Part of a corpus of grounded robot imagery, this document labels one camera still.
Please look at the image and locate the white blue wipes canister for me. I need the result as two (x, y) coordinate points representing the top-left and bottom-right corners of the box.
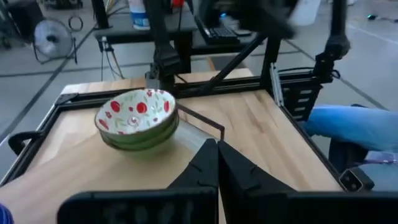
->
(127, 0), (152, 31)

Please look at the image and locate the round floor fan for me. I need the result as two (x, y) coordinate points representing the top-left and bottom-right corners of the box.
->
(32, 17), (78, 65)

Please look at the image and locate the black aluminium rig frame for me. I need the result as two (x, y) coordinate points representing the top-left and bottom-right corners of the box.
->
(0, 30), (343, 187)

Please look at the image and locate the black clamp handle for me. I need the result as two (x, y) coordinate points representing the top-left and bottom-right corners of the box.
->
(7, 130), (43, 156)

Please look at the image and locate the black desk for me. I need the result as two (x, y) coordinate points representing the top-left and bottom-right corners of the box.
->
(92, 6), (259, 55)

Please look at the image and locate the black table-level camera box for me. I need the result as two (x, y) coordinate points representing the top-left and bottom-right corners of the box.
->
(338, 167), (376, 193)

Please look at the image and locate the black equipment case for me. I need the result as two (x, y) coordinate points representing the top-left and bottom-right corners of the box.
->
(0, 0), (44, 44)

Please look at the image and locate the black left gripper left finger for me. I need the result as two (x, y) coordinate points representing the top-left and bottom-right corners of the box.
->
(57, 138), (220, 224)

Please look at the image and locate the coiled black cable ring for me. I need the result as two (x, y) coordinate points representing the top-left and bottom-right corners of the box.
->
(67, 14), (85, 32)

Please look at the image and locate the black articulated mount pole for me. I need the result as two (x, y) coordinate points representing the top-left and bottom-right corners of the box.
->
(312, 0), (351, 84)

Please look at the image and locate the black slotted bracket panel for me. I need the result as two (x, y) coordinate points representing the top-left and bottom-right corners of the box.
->
(278, 81), (323, 122)

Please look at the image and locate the green floral mini bowl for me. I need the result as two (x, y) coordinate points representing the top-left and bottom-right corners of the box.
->
(98, 113), (180, 152)
(94, 88), (178, 144)

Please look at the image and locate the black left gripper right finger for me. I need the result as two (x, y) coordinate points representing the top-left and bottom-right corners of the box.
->
(218, 140), (398, 224)

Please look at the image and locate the black keyboard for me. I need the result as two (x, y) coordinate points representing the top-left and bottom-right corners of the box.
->
(195, 17), (241, 45)

